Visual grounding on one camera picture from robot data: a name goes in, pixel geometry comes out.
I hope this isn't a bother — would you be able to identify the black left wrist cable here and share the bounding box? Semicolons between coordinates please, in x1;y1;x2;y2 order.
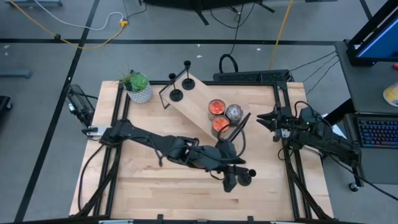
216;123;247;156

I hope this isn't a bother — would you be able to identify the yellow extension cord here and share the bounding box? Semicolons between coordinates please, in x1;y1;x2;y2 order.
7;0;130;50

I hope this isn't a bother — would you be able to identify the yellow white round object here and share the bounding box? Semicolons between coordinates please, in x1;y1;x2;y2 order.
382;82;398;108

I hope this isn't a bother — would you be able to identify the black floor object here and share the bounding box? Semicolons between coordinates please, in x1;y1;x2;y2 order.
0;95;13;112

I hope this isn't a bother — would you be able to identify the white paper sheet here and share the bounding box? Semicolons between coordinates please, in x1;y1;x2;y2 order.
320;113;349;142

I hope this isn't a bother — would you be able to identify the black computer keyboard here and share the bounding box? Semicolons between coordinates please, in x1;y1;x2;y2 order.
357;118;398;149

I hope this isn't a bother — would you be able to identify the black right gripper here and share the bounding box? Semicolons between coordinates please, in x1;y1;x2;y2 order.
256;106;297;143

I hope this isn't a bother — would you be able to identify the black candle stick holder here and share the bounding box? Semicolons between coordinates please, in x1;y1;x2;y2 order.
181;60;197;91
168;72;185;103
237;169;257;187

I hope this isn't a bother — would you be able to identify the silver-lidded tin can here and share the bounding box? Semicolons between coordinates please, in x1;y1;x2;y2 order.
225;104;244;128

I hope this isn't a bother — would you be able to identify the white floor cable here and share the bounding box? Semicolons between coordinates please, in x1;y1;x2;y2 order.
33;0;125;31

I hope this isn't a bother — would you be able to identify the wooden shelf riser black frame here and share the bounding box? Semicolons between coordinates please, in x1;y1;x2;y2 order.
158;67;252;144

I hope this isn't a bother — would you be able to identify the black coiled floor cable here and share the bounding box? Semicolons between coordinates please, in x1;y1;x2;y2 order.
218;0;246;74

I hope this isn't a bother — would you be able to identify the grey floor bar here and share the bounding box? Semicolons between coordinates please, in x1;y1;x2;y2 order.
6;0;63;7

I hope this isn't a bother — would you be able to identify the black left arm table cable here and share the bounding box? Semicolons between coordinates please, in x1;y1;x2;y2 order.
77;144;105;212

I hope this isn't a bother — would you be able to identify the yellow hanging cable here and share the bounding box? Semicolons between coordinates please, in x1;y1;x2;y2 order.
268;0;295;70

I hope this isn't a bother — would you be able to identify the black power strip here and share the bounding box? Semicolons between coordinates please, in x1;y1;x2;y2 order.
213;69;290;83

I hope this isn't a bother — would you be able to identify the thin black cable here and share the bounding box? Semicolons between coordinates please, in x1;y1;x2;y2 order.
289;50;338;73

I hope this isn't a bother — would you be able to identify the black right arm floor cable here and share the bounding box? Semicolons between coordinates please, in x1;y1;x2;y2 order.
323;152;398;202

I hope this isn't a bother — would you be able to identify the dark grey desk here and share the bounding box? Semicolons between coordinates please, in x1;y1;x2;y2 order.
335;39;398;193

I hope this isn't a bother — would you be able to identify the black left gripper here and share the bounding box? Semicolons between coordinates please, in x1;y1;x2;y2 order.
211;139;250;193

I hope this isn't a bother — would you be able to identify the succulent in patterned white pot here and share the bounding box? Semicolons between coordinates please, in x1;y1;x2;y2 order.
118;68;154;105

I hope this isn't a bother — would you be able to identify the black partition screen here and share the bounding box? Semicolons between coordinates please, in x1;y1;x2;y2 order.
139;0;276;26

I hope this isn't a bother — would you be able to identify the black computer monitor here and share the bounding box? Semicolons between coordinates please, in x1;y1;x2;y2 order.
346;0;398;67

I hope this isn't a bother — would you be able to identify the black power supply box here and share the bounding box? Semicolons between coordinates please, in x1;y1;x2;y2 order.
66;84;96;127

